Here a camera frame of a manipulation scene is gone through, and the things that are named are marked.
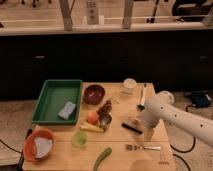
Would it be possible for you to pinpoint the tan board eraser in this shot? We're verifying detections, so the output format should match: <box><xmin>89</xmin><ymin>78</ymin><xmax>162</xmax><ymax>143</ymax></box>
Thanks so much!
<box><xmin>121</xmin><ymin>117</ymin><xmax>143</xmax><ymax>135</ymax></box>

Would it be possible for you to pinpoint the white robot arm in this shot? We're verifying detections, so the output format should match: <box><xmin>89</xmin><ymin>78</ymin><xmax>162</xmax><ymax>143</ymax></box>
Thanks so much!
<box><xmin>139</xmin><ymin>91</ymin><xmax>213</xmax><ymax>148</ymax></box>

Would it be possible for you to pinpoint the purple bowl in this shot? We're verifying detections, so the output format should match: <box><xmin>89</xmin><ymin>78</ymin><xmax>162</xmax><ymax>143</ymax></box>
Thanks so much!
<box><xmin>83</xmin><ymin>84</ymin><xmax>105</xmax><ymax>105</ymax></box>

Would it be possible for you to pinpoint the orange bowl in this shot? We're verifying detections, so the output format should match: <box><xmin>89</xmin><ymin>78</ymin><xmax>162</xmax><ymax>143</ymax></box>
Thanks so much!
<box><xmin>23</xmin><ymin>129</ymin><xmax>54</xmax><ymax>162</ymax></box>

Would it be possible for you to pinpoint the silver fork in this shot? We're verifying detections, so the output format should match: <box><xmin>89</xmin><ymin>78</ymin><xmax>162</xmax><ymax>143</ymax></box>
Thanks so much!
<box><xmin>125</xmin><ymin>144</ymin><xmax>161</xmax><ymax>151</ymax></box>

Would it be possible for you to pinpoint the black white spoon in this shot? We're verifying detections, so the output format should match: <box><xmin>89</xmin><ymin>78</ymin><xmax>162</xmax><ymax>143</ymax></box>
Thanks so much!
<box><xmin>137</xmin><ymin>83</ymin><xmax>147</xmax><ymax>111</ymax></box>

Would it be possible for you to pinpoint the small metal cup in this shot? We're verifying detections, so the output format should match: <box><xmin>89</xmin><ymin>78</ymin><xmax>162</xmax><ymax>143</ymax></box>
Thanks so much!
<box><xmin>99</xmin><ymin>114</ymin><xmax>112</xmax><ymax>130</ymax></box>

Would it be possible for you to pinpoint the red grape bunch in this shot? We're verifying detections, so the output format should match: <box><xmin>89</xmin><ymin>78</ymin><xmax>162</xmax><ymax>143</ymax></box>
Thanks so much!
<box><xmin>97</xmin><ymin>100</ymin><xmax>112</xmax><ymax>115</ymax></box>

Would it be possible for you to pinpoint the clear plastic cup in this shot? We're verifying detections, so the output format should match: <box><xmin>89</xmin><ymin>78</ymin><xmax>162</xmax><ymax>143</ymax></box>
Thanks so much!
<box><xmin>122</xmin><ymin>78</ymin><xmax>137</xmax><ymax>94</ymax></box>

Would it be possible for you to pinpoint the orange tomato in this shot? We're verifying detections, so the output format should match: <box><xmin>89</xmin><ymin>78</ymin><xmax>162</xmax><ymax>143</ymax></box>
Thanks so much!
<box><xmin>87</xmin><ymin>112</ymin><xmax>99</xmax><ymax>125</ymax></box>

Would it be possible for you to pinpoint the dark blue bag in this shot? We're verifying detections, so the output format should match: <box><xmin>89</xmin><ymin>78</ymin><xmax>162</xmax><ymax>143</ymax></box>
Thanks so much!
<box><xmin>190</xmin><ymin>92</ymin><xmax>211</xmax><ymax>108</ymax></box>

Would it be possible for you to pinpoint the yellow corn cob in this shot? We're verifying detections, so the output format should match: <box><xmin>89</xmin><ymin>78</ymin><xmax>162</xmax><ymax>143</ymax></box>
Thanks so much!
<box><xmin>80</xmin><ymin>122</ymin><xmax>103</xmax><ymax>132</ymax></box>

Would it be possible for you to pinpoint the light green cup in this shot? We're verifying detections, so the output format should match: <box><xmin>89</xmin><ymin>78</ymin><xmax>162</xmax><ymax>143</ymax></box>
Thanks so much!
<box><xmin>72</xmin><ymin>131</ymin><xmax>87</xmax><ymax>148</ymax></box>

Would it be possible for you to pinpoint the grey blue sponge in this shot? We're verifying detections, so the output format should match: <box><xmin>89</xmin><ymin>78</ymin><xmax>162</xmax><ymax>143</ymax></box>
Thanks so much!
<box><xmin>58</xmin><ymin>101</ymin><xmax>76</xmax><ymax>120</ymax></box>

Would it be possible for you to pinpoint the green plastic tray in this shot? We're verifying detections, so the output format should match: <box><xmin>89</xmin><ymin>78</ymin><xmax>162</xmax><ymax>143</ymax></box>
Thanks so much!
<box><xmin>32</xmin><ymin>79</ymin><xmax>82</xmax><ymax>125</ymax></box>

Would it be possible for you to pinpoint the white crumpled cloth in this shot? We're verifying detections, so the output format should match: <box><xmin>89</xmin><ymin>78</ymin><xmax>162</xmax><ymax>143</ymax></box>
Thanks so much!
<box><xmin>34</xmin><ymin>137</ymin><xmax>53</xmax><ymax>158</ymax></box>

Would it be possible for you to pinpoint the black cable right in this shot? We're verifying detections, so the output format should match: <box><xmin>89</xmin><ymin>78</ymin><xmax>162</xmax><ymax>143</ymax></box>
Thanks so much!
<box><xmin>170</xmin><ymin>103</ymin><xmax>198</xmax><ymax>171</ymax></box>

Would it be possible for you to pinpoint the black cable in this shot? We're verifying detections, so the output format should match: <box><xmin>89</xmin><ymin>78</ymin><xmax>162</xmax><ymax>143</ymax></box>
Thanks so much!
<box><xmin>0</xmin><ymin>128</ymin><xmax>34</xmax><ymax>171</ymax></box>
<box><xmin>170</xmin><ymin>103</ymin><xmax>198</xmax><ymax>171</ymax></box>

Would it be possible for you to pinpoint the black cable left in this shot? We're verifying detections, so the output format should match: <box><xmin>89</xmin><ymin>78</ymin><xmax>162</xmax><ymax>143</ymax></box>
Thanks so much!
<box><xmin>0</xmin><ymin>128</ymin><xmax>34</xmax><ymax>171</ymax></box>

